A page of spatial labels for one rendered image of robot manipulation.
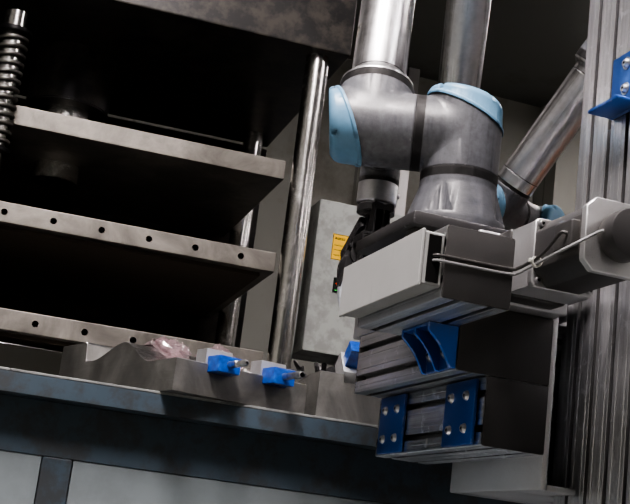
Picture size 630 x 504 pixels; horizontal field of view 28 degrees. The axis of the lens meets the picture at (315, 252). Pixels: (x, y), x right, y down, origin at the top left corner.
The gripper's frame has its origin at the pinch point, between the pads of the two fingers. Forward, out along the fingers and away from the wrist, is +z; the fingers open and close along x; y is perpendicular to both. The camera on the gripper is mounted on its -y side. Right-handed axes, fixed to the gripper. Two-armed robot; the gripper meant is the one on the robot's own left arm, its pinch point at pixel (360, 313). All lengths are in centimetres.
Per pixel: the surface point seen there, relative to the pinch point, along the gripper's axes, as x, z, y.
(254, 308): 67, -74, -388
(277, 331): 3, -7, -73
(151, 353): -36.6, 13.0, -2.8
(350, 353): -2.2, 8.2, 3.5
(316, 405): -6.9, 18.2, 2.2
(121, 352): -41.3, 13.0, -7.6
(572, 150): 228, -188, -373
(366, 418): 2.6, 19.1, 2.2
